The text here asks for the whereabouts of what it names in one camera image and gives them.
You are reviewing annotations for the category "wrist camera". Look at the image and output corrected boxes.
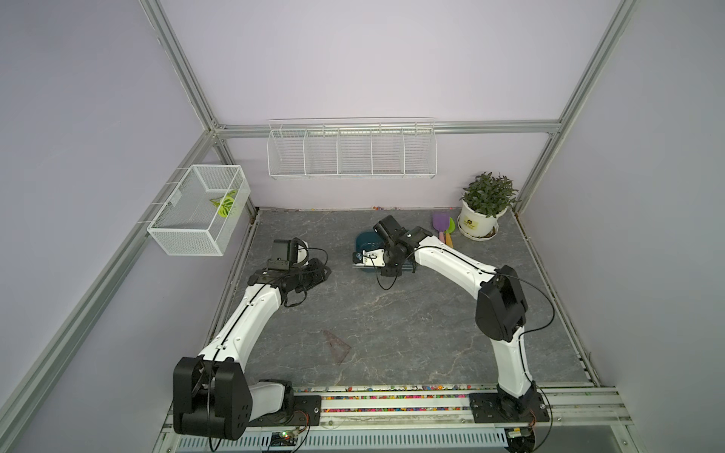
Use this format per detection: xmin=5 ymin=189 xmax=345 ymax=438
xmin=266 ymin=238 xmax=309 ymax=271
xmin=373 ymin=215 xmax=407 ymax=243

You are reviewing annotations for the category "aluminium rail frame front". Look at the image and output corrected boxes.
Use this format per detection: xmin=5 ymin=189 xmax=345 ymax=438
xmin=153 ymin=384 xmax=646 ymax=452

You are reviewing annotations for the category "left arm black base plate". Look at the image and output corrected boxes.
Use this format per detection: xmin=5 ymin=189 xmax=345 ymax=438
xmin=249 ymin=394 xmax=322 ymax=427

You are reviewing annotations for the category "potted green plant white pot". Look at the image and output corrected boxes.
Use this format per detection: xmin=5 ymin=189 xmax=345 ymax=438
xmin=457 ymin=172 xmax=517 ymax=242

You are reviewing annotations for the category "white mesh side basket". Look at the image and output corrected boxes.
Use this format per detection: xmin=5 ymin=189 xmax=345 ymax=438
xmin=147 ymin=164 xmax=250 ymax=257

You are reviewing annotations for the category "teal plastic storage box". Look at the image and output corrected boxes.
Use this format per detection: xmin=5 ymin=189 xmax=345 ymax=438
xmin=353 ymin=230 xmax=386 ymax=272

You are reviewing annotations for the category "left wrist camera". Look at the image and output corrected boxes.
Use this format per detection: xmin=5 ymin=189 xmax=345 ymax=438
xmin=266 ymin=238 xmax=309 ymax=271

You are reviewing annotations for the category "pink triangle ruler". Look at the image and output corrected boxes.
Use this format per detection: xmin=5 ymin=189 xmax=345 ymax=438
xmin=322 ymin=330 xmax=352 ymax=365

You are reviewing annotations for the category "green leaf toy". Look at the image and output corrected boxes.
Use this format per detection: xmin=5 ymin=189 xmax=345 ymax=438
xmin=211 ymin=190 xmax=237 ymax=218

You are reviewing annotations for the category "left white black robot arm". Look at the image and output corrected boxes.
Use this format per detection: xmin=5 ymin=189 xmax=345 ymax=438
xmin=173 ymin=259 xmax=332 ymax=441

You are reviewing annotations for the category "purple toy shovel pink handle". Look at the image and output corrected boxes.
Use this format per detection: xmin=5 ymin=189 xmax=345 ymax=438
xmin=432 ymin=211 xmax=450 ymax=243

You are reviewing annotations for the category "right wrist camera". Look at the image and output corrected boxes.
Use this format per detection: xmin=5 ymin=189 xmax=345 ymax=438
xmin=373 ymin=215 xmax=407 ymax=243

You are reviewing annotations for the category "long white wire wall basket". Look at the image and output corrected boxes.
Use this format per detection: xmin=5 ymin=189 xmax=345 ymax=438
xmin=266 ymin=120 xmax=438 ymax=179

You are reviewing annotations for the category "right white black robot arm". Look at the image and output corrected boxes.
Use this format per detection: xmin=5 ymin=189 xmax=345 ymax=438
xmin=373 ymin=216 xmax=535 ymax=403

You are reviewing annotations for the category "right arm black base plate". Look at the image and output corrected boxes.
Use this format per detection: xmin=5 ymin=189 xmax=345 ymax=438
xmin=469 ymin=392 xmax=551 ymax=425

